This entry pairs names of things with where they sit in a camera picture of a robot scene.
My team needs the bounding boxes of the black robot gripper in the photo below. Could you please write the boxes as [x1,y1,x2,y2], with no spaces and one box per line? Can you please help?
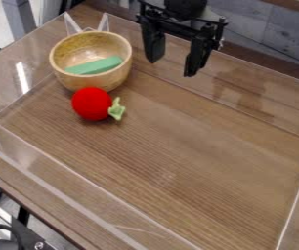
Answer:
[139,0,229,77]

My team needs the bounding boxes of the red felt fruit green stem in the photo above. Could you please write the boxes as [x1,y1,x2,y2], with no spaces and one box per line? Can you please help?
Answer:
[72,87,127,121]

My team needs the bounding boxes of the light wooden bowl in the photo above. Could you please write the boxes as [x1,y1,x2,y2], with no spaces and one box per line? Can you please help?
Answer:
[50,31,134,92]

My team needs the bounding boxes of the green rectangular block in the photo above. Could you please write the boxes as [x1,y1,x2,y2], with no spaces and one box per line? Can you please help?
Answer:
[66,56,123,75]

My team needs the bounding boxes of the clear acrylic tray walls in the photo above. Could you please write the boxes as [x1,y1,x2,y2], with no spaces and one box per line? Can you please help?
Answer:
[0,20,299,250]

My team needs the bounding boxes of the black metal table leg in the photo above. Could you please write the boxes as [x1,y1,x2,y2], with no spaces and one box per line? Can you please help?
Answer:
[18,207,30,226]

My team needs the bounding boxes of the grey post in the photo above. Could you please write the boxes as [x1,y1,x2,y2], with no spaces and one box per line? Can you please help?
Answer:
[2,0,36,40]

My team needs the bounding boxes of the black bracket with bolt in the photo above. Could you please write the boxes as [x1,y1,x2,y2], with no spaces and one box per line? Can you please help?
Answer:
[11,218,56,250]

